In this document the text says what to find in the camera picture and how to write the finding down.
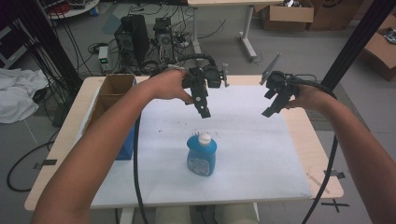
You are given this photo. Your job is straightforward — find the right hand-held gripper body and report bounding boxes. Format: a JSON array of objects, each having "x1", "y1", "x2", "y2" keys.
[{"x1": 260, "y1": 52, "x2": 301, "y2": 103}]

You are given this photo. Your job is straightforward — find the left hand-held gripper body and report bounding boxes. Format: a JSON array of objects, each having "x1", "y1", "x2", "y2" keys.
[{"x1": 181, "y1": 63, "x2": 231, "y2": 106}]

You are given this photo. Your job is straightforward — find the blue bottle with white cap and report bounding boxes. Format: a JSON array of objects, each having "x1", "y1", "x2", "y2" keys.
[{"x1": 186, "y1": 132, "x2": 218, "y2": 177}]

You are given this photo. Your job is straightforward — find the person's left hand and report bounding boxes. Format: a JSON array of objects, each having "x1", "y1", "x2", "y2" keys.
[{"x1": 146, "y1": 68, "x2": 195, "y2": 105}]

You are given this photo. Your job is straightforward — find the person's right hand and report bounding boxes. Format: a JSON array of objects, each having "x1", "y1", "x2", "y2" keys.
[{"x1": 284, "y1": 83, "x2": 336, "y2": 113}]

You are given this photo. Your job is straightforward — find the white table mat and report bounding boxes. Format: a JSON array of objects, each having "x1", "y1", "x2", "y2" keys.
[{"x1": 90, "y1": 83, "x2": 312, "y2": 209}]

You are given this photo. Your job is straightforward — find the small black computer case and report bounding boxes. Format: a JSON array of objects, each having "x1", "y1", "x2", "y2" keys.
[{"x1": 152, "y1": 17, "x2": 176, "y2": 62}]

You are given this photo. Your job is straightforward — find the white desk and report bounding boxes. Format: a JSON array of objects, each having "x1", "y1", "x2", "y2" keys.
[{"x1": 186, "y1": 0, "x2": 284, "y2": 62}]

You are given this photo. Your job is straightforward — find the black computer tower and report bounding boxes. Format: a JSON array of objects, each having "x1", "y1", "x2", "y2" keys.
[{"x1": 114, "y1": 13, "x2": 150, "y2": 68}]

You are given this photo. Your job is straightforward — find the open cardboard box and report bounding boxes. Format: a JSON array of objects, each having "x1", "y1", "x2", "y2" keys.
[{"x1": 81, "y1": 73, "x2": 138, "y2": 161}]

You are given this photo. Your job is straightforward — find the black metal stand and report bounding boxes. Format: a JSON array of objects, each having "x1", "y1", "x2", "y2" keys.
[
  {"x1": 320, "y1": 0, "x2": 396, "y2": 90},
  {"x1": 18, "y1": 0, "x2": 83, "y2": 91}
]

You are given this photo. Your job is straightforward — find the grey power supply unit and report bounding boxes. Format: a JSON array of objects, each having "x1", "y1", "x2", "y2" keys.
[{"x1": 98, "y1": 46, "x2": 113, "y2": 73}]

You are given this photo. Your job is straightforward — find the person's left trouser leg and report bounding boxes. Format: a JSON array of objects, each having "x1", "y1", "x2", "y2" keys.
[{"x1": 154, "y1": 204, "x2": 191, "y2": 224}]

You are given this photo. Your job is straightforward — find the black tape cross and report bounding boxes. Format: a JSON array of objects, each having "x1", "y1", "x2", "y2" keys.
[{"x1": 320, "y1": 199, "x2": 350, "y2": 213}]

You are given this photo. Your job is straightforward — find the round white table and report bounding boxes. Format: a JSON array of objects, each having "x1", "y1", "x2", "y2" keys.
[{"x1": 46, "y1": 0, "x2": 101, "y2": 20}]

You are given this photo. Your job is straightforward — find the white crumpled cloth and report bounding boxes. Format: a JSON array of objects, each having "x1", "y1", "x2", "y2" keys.
[{"x1": 0, "y1": 67, "x2": 50, "y2": 125}]

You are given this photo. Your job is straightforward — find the left hand-held gripper black cable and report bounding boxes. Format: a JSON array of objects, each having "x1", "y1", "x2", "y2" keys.
[{"x1": 133, "y1": 53, "x2": 218, "y2": 224}]

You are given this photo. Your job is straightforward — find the hand-held gripper black cable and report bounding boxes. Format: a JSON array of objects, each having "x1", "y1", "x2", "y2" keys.
[
  {"x1": 133, "y1": 53, "x2": 218, "y2": 224},
  {"x1": 289, "y1": 74, "x2": 340, "y2": 224}
]

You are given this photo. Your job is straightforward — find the right hand-held gripper black cable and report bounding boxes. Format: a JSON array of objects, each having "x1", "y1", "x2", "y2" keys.
[{"x1": 289, "y1": 74, "x2": 340, "y2": 224}]

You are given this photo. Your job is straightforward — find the black floor cable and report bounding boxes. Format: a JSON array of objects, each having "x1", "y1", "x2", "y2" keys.
[{"x1": 6, "y1": 141, "x2": 55, "y2": 192}]

